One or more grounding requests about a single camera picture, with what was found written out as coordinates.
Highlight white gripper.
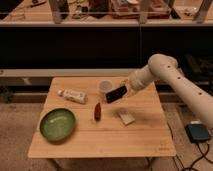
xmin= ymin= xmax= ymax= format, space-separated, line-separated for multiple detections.
xmin=110 ymin=79 xmax=137 ymax=104

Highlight black rectangular eraser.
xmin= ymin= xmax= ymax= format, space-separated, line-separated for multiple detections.
xmin=106 ymin=86 xmax=127 ymax=103

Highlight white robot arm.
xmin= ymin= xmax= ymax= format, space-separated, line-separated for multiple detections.
xmin=106 ymin=54 xmax=213 ymax=129

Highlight green ceramic bowl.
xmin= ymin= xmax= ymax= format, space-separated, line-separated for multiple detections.
xmin=39 ymin=108 xmax=76 ymax=142

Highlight small beige block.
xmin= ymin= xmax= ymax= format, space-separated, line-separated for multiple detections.
xmin=117 ymin=108 xmax=135 ymax=126

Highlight dark red chili pepper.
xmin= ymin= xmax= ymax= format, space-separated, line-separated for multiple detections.
xmin=94 ymin=103 xmax=101 ymax=121

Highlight white tube with label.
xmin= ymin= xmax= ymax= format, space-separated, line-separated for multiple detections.
xmin=58 ymin=89 xmax=87 ymax=104

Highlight wooden table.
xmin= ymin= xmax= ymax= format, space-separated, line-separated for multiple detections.
xmin=28 ymin=77 xmax=176 ymax=159

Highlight red tray on shelf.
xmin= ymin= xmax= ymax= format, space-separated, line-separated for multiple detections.
xmin=109 ymin=0 xmax=171 ymax=18

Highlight black box on floor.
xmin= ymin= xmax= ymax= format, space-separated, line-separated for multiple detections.
xmin=185 ymin=124 xmax=211 ymax=143

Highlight long background shelf bench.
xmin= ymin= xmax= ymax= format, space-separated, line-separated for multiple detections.
xmin=0 ymin=68 xmax=186 ymax=78

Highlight black floor cables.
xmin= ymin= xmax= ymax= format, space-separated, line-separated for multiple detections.
xmin=173 ymin=139 xmax=213 ymax=171

